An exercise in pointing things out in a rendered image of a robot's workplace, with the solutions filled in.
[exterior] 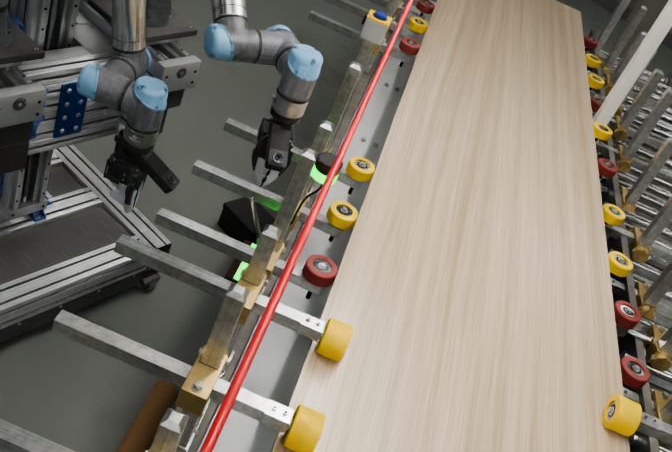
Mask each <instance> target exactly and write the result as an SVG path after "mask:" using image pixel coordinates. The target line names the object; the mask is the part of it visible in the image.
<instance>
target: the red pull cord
mask: <svg viewBox="0 0 672 452"><path fill-rule="evenodd" d="M413 1H414V0H409V1H408V3H407V5H406V7H405V9H404V11H403V13H402V16H401V18H400V20H399V22H398V24H397V26H396V29H395V31H394V33H393V35H392V37H391V39H390V41H389V44H388V46H387V48H386V50H385V52H384V54H383V57H382V59H381V61H380V63H379V65H378V67H377V69H376V72H375V74H374V76H373V78H372V80H371V82H370V85H369V87H368V89H367V91H366V93H365V95H364V97H363V100H362V102H361V104H360V106H359V108H358V110H357V113H356V115H355V117H354V119H353V121H352V123H351V125H350V128H349V130H348V132H347V134H346V136H345V138H344V141H343V143H342V145H341V147H340V149H339V151H338V153H337V156H336V158H335V160H334V162H333V164H332V166H331V169H330V171H329V173H328V175H327V177H326V179H325V181H324V184H323V186H322V188H321V190H320V192H319V194H318V197H317V199H316V201H315V203H314V205H313V207H312V209H311V212H310V214H309V216H308V218H307V220H306V222H305V225H304V227H303V229H302V231H301V233H300V235H299V237H298V240H297V242H296V244H295V246H294V248H293V250H292V253H291V255H290V257H289V259H288V261H287V263H286V266H285V268H284V270H283V272H282V274H281V276H280V278H279V281H278V283H277V285H276V287H275V289H274V291H273V294H272V296H271V298H270V300H269V302H268V304H267V306H266V309H265V311H264V313H263V315H262V317H261V319H260V322H259V324H258V326H257V328H256V330H255V332H254V334H253V337H252V339H251V341H250V343H249V345H248V347H247V350H246V352H245V354H244V356H243V358H242V360H241V362H240V365H239V367H238V369H237V371H236V373H235V375H234V378H233V380H232V382H231V384H230V386H229V388H228V390H227V393H226V395H225V397H224V399H223V401H222V403H221V406H220V408H219V410H218V412H217V414H216V416H215V418H214V421H213V423H212V425H211V427H210V429H209V431H208V434H207V436H206V438H205V440H204V442H203V444H202V446H201V449H200V451H199V452H212V451H213V449H214V447H215V444H216V442H217V440H218V438H219V435H220V433H221V431H222V429H223V427H224V424H225V422H226V420H227V418H228V415H229V413H230V411H231V409H232V406H233V404H234V402H235V400H236V397H237V395H238V393H239V391H240V388H241V386H242V384H243V382H244V379H245V377H246V375H247V373H248V371H249V368H250V366H251V364H252V362H253V359H254V357H255V355H256V353H257V350H258V348H259V346H260V344H261V341H262V339H263V337H264V335H265V332H266V330H267V328H268V326H269V323H270V321H271V319H272V317H273V315H274V312H275V310H276V308H277V306H278V303H279V301H280V299H281V297H282V294H283V292H284V290H285V288H286V285H287V283H288V281H289V279H290V276H291V274H292V272H293V270H294V268H295V265H296V263H297V261H298V259H299V256H300V254H301V252H302V250H303V247H304V245H305V243H306V241H307V238H308V236H309V234H310V232H311V229H312V227H313V225H314V223H315V220H316V218H317V216H318V214H319V212H320V209H321V207H322V205H323V203H324V200H325V198H326V196H327V194H328V191H329V189H330V187H331V185H332V182H333V180H334V178H335V176H336V173H337V171H338V169H339V167H340V164H341V162H342V160H343V158H344V156H345V153H346V151H347V149H348V147H349V144H350V142H351V140H352V138H353V135H354V133H355V131H356V129H357V126H358V124H359V122H360V120H361V117H362V115H363V113H364V111H365V109H366V106H367V104H368V102H369V100H370V97H371V95H372V93H373V91H374V88H375V86H376V84H377V82H378V79H379V77H380V75H381V73H382V70H383V68H384V66H385V64H386V61H387V59H388V57H389V55H390V53H391V50H392V48H393V46H394V44H395V41H396V39H397V37H398V35H399V32H400V30H401V28H402V26H403V23H404V21H405V19H406V17H407V14H408V12H409V10H410V8H411V5H412V3H413Z"/></svg>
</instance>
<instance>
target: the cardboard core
mask: <svg viewBox="0 0 672 452"><path fill-rule="evenodd" d="M177 395H178V391H177V389H176V387H175V386H174V385H173V384H171V383H169V382H166V381H158V382H156V383H155V385H154V387H153V388H152V390H151V392H150V394H149V395H148V397H147V399H146V401H145V402H144V404H143V406H142V408H141V409H140V411H139V413H138V415H137V416H136V418H135V420H134V421H133V423H132V425H131V427H130V428H129V430H128V432H127V434H126V435H125V437H124V439H123V441H122V442H121V444H120V446H119V448H118V449H117V451H116V452H145V450H149V448H150V446H151V444H152V442H153V440H154V437H155V434H156V432H157V429H158V426H159V424H160V422H161V420H162V418H163V416H164V414H165V412H166V411H167V409H168V408H171V407H172V405H173V403H174V401H175V399H176V397H177Z"/></svg>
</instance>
